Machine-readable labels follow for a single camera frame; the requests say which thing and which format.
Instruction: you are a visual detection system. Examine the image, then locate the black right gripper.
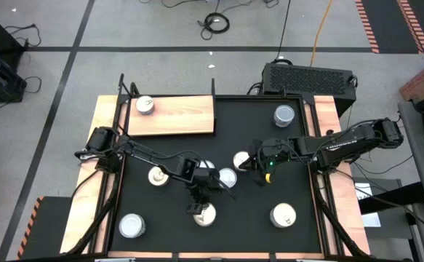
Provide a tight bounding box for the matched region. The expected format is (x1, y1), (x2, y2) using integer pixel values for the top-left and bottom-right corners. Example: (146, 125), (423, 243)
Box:
(238, 137), (297, 188)

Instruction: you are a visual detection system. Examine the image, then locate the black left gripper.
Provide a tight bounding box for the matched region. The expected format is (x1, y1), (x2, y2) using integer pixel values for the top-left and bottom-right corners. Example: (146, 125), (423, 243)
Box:
(185, 165), (223, 215)

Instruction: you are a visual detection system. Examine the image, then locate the wooden shelf board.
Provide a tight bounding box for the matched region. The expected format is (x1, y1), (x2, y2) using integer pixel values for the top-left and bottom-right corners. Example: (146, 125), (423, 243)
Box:
(127, 95), (215, 138)

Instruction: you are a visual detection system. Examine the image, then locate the black table mat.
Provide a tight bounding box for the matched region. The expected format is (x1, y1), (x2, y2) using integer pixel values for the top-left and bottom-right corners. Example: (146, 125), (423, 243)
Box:
(108, 97), (322, 254)

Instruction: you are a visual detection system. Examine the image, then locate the black computer tower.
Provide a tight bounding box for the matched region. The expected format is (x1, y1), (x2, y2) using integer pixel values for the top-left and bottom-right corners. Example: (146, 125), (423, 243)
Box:
(261, 62), (358, 117)

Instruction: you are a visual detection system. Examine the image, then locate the white paper sheet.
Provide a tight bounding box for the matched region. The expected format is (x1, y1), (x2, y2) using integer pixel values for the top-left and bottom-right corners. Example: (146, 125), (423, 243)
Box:
(353, 181), (383, 229)

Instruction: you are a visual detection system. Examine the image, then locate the black desk base bar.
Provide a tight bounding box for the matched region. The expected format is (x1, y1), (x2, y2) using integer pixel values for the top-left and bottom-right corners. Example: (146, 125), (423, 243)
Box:
(356, 180), (424, 215)

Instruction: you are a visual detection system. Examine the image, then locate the hazard striped floor mat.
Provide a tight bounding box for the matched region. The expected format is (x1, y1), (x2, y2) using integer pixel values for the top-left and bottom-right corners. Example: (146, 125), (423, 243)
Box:
(15, 195), (73, 261)
(354, 0), (424, 55)

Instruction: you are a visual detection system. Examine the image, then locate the grey desk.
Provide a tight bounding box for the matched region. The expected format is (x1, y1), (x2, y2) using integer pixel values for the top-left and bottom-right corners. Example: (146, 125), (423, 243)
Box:
(396, 100), (424, 262)

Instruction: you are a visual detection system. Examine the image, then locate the black aluminium table frame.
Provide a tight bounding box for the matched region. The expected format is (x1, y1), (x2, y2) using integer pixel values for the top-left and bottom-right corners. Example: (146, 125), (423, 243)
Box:
(64, 92), (372, 262)

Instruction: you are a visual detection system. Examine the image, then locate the silver mounting bracket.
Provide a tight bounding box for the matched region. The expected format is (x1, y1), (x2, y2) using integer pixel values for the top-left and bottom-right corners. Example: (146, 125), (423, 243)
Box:
(73, 148), (100, 163)

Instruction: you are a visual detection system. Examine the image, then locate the black hanging cable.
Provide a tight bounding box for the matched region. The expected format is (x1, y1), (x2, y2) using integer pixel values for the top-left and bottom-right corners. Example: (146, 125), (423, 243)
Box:
(273, 0), (292, 65)

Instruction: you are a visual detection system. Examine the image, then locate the yellow hanging cable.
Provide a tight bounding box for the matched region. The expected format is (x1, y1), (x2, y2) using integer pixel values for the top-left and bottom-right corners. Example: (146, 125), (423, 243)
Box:
(309, 0), (335, 68)

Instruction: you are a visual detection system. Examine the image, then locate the coiled black cable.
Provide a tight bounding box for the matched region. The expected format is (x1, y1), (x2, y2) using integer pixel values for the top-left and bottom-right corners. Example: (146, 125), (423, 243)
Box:
(196, 12), (231, 41)

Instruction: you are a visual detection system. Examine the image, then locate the black floor cable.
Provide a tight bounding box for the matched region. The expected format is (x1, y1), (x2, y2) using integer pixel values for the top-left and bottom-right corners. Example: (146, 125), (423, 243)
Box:
(3, 23), (42, 50)
(0, 75), (44, 116)

